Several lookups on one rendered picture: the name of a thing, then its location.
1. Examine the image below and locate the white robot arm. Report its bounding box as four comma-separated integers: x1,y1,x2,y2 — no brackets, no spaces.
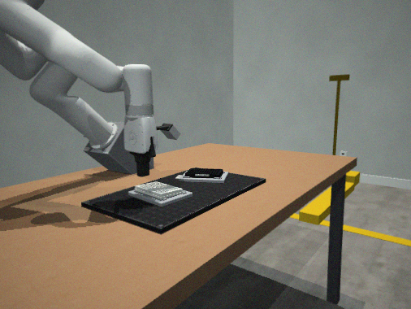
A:
0,0,154,150

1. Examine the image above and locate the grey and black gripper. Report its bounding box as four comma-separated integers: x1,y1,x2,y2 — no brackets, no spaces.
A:
124,115,158,177

